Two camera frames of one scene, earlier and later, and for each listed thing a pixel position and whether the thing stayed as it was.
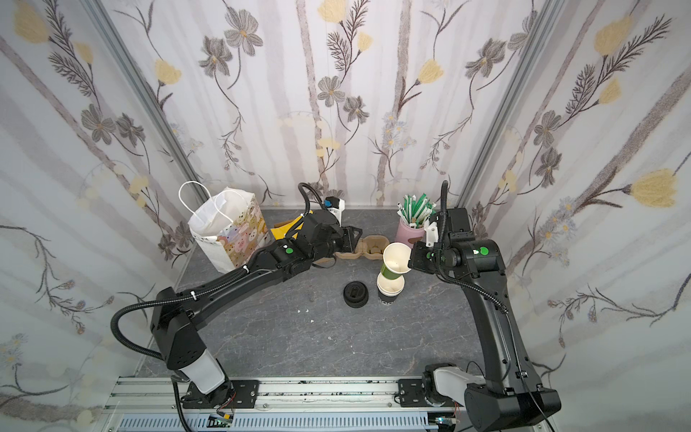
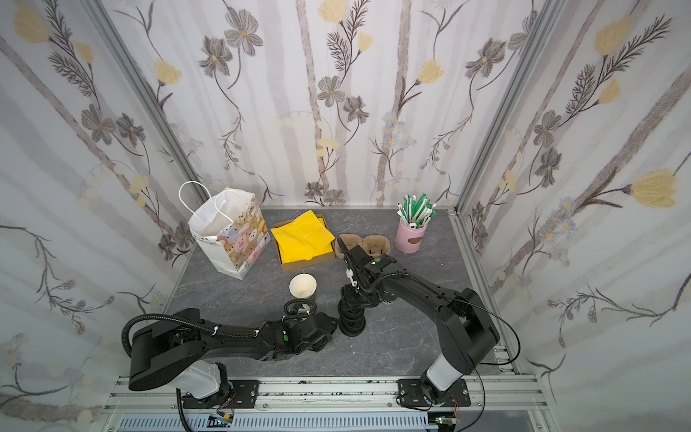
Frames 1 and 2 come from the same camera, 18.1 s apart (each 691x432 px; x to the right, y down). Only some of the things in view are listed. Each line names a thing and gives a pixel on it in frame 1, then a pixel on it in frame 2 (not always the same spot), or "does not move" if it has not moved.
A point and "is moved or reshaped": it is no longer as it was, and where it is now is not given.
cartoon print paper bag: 228,226 does not move
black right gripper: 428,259 -> 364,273
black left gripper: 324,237 -> 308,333
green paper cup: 396,260 -> 303,285
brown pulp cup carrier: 373,247 does not move
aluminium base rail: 334,404 does not move
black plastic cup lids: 355,294 is moved or reshaped
